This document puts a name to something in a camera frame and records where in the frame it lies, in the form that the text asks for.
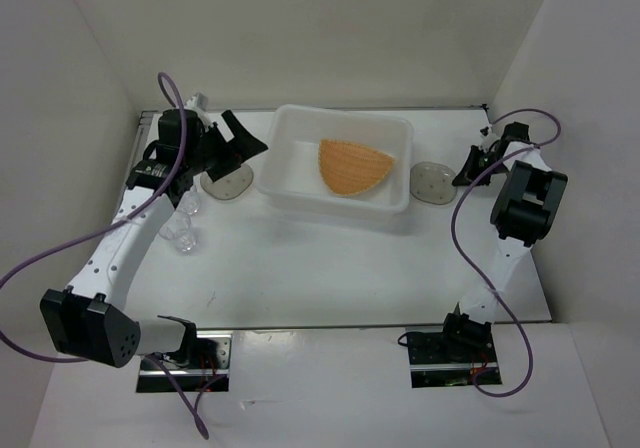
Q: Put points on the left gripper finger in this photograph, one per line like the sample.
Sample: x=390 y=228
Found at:
x=243 y=145
x=218 y=167

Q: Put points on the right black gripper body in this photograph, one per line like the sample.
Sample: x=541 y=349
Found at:
x=502 y=168

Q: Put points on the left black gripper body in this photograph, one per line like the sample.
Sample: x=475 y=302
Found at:
x=213 y=150

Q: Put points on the smoky plate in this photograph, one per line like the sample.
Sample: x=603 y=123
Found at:
x=230 y=186
x=432 y=183

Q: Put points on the clear cup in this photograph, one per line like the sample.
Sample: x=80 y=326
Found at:
x=178 y=231
x=190 y=203

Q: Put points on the orange woven basket plate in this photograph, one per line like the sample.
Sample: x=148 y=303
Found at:
x=349 y=168

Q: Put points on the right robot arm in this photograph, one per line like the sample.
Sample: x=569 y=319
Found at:
x=522 y=214

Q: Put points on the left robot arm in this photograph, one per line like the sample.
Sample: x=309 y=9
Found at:
x=87 y=319

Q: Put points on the white plastic bin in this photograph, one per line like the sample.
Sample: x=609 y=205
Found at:
x=290 y=176

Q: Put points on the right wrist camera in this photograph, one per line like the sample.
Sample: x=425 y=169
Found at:
x=488 y=138

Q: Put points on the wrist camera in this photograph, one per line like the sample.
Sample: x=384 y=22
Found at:
x=488 y=138
x=197 y=103

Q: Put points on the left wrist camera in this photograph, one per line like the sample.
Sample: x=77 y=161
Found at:
x=197 y=103

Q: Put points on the aluminium rail table edge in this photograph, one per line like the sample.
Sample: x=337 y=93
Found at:
x=140 y=140

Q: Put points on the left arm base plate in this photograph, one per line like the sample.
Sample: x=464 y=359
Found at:
x=206 y=371

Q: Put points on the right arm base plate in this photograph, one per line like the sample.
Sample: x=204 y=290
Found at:
x=437 y=363

